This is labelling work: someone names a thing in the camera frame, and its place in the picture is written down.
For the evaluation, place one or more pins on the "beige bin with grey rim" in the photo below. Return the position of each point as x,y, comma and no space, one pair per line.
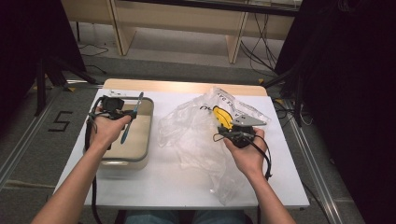
137,152

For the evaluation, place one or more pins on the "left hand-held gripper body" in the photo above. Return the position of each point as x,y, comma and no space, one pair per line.
110,104

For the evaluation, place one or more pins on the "person's left hand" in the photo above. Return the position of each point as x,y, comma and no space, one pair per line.
107,132

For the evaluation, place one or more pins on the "black metal stand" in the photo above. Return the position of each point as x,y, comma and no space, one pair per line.
40,93
299,93

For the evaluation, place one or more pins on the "person's legs in jeans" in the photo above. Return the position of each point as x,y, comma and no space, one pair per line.
149,217

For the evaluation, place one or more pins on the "white table cover sheet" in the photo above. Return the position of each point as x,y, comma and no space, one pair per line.
174,186

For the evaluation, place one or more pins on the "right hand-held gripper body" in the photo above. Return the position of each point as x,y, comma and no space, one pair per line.
249,120

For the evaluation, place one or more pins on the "light wooden desk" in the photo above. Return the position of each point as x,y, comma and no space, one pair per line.
174,21

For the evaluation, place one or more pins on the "person's right hand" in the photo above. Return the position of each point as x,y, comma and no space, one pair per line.
246,158

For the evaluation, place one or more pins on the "black curtain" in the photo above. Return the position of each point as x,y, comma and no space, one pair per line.
25,46
358,93

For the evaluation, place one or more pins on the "clear plastic bag yellow smiley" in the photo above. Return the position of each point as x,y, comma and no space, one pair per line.
193,137

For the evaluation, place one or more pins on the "blue toothbrush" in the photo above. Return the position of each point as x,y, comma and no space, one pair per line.
126,133

